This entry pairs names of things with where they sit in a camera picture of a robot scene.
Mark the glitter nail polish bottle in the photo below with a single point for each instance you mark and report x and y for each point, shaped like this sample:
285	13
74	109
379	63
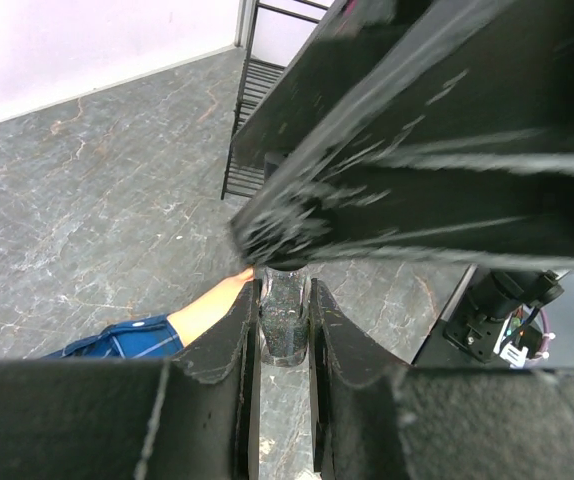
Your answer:
284	316

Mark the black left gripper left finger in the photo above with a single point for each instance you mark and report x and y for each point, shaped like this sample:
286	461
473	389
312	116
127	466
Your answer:
191	416

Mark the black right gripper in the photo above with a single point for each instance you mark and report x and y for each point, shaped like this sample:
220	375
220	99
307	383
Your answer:
457	171

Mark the black wire rack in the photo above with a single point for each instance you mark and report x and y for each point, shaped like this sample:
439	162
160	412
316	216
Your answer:
285	88

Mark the blue plaid shirt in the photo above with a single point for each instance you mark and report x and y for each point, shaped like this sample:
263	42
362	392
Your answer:
149	337

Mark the mannequin hand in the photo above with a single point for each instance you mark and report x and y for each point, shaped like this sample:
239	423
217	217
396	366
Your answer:
195	319

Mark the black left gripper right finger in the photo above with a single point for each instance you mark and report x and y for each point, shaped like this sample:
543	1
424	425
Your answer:
376	417

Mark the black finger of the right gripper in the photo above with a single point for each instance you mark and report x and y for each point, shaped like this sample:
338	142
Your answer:
452	76

